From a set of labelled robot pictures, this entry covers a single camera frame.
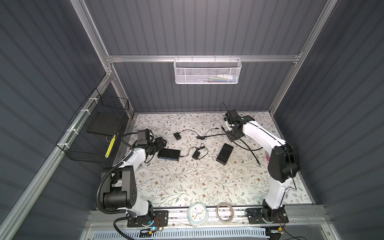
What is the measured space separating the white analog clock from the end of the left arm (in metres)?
0.36

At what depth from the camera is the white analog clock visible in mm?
719

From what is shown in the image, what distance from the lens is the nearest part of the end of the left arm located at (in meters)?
0.73
